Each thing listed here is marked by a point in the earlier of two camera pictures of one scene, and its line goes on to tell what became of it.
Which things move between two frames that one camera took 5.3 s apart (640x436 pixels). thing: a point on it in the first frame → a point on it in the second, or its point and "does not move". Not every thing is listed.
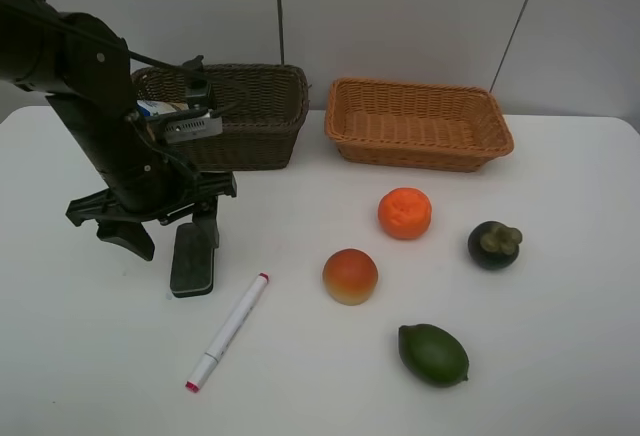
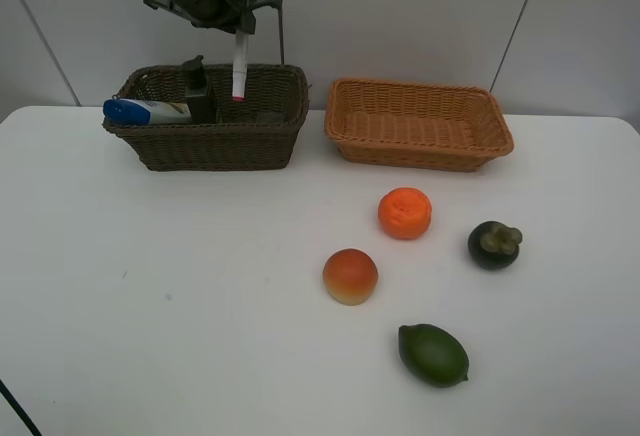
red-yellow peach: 350,276 does not move
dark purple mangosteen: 493,245 does not move
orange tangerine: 405,213 does not move
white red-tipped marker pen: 229,333 → 240,64
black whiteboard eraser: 192,265 → 271,118
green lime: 432,355 does not move
